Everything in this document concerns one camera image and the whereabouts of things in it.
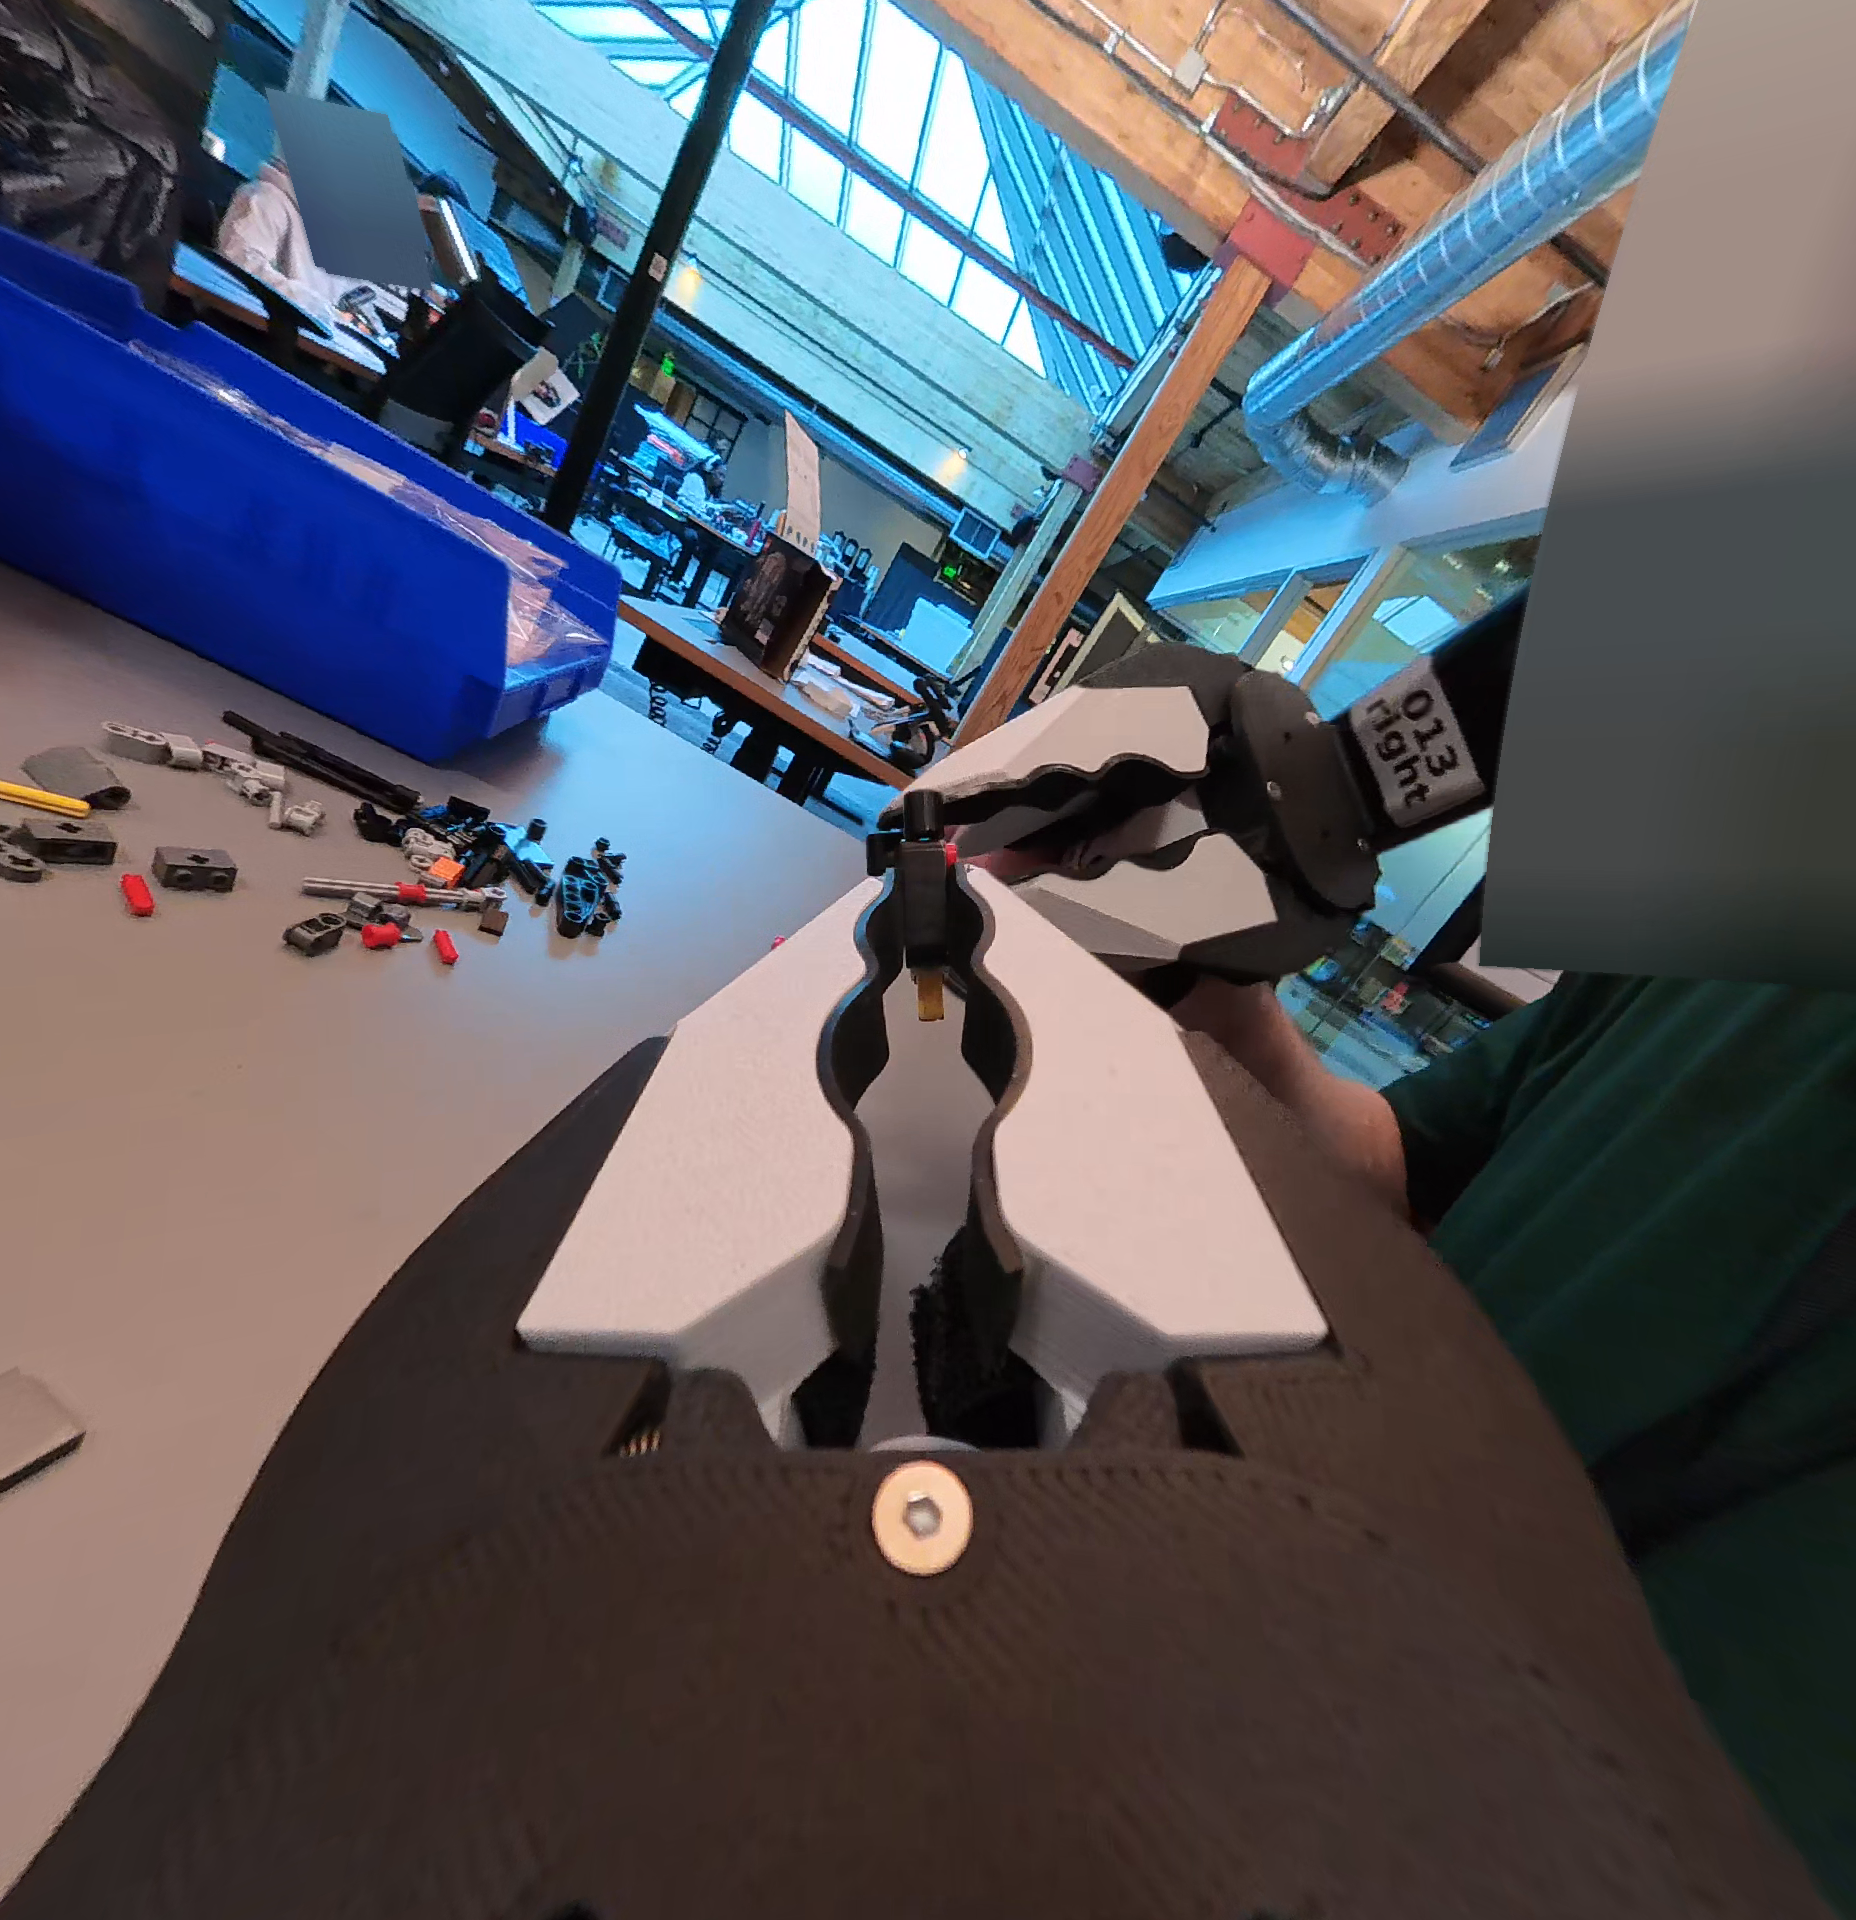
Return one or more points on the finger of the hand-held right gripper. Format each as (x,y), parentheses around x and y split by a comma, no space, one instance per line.
(1213,870)
(1093,728)

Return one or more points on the short black lego beam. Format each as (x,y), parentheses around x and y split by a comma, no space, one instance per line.
(920,818)

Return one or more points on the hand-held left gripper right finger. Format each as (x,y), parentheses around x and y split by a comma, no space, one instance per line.
(1153,1201)

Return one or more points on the person's right forearm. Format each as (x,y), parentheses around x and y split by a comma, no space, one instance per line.
(1318,1094)

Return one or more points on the clear plastic parts bags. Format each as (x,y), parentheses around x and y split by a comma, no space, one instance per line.
(462,525)

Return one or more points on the wooden support post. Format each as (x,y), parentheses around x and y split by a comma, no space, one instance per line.
(1139,450)

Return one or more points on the small yellow-axle lego assembly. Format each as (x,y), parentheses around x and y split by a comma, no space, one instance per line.
(929,999)

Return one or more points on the black office chair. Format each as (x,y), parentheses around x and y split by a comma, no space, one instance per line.
(462,361)

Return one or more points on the grey flat plate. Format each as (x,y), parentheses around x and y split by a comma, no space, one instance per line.
(12,1433)

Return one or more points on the black pole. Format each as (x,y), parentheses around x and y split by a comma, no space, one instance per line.
(673,224)

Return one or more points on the pile of lego pieces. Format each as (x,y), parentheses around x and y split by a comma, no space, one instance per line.
(193,866)

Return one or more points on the silver ventilation duct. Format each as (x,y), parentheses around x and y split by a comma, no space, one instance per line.
(1468,224)

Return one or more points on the wooden workbench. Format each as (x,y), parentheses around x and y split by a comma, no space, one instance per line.
(749,669)

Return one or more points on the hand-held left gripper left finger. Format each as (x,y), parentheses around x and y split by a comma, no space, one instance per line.
(688,1201)

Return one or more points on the small dark printed box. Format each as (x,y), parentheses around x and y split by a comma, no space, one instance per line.
(778,601)

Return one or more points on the blue plastic bin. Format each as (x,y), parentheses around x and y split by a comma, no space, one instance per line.
(269,555)

